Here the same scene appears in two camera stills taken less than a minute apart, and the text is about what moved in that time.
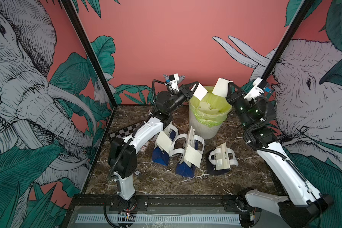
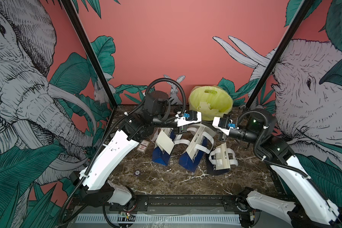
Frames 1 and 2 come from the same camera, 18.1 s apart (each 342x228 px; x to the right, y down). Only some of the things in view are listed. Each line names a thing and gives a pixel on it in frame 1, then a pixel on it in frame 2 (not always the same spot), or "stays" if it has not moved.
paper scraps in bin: x=205 y=108 stays
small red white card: x=143 y=147 stays
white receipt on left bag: x=164 y=142 stays
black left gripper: x=184 y=94 -> x=178 y=130
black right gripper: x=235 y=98 -> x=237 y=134
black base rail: x=126 y=203 stays
